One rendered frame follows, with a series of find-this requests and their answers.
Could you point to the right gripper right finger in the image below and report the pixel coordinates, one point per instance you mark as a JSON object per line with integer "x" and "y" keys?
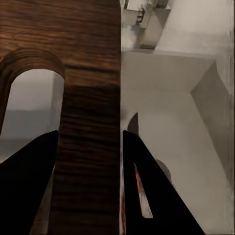
{"x": 170, "y": 214}

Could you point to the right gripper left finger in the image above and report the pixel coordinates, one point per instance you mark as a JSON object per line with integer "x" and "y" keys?
{"x": 23, "y": 181}

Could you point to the cutting board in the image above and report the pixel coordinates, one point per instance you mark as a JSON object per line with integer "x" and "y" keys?
{"x": 81, "y": 41}

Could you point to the drop in sink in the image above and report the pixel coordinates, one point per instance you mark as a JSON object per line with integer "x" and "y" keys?
{"x": 186, "y": 118}

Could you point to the parer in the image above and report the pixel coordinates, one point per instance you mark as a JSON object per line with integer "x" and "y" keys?
{"x": 133, "y": 127}

